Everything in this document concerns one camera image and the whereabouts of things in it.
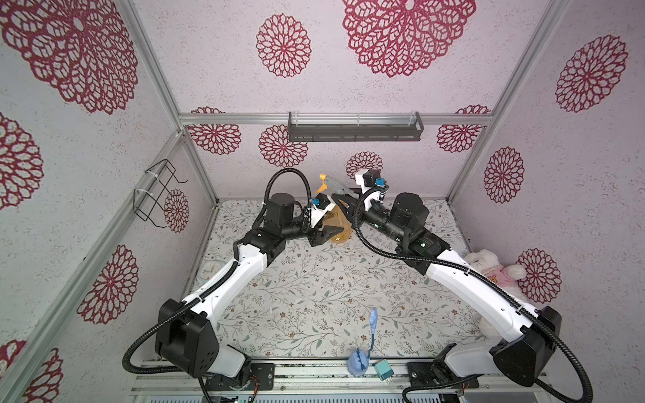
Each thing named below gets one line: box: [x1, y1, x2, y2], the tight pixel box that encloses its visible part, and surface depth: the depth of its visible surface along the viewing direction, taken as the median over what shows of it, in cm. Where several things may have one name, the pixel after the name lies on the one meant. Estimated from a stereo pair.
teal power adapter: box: [374, 359, 395, 381], surface depth 75 cm
